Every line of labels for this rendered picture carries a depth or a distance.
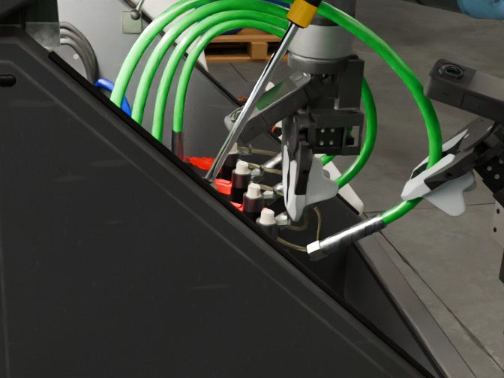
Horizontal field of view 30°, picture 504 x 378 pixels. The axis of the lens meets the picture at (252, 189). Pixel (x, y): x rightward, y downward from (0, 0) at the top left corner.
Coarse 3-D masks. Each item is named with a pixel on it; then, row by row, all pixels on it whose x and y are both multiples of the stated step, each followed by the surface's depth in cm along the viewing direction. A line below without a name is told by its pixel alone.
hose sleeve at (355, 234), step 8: (376, 216) 105; (360, 224) 106; (368, 224) 105; (376, 224) 105; (384, 224) 105; (344, 232) 107; (352, 232) 106; (360, 232) 106; (368, 232) 106; (328, 240) 107; (336, 240) 107; (344, 240) 107; (352, 240) 106; (328, 248) 107; (336, 248) 107
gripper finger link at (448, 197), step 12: (432, 168) 100; (420, 180) 99; (456, 180) 98; (468, 180) 98; (408, 192) 102; (420, 192) 100; (432, 192) 100; (444, 192) 100; (456, 192) 99; (444, 204) 100; (456, 204) 100
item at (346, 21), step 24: (192, 0) 99; (288, 0) 98; (168, 24) 102; (360, 24) 97; (144, 48) 103; (384, 48) 98; (120, 72) 104; (408, 72) 98; (120, 96) 105; (432, 120) 100; (432, 144) 101; (384, 216) 105
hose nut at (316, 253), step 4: (312, 244) 108; (316, 244) 108; (308, 248) 108; (312, 248) 108; (316, 248) 108; (320, 248) 108; (308, 252) 108; (312, 252) 108; (316, 252) 108; (320, 252) 108; (312, 256) 108; (316, 256) 108; (320, 256) 108; (324, 256) 109; (316, 260) 109
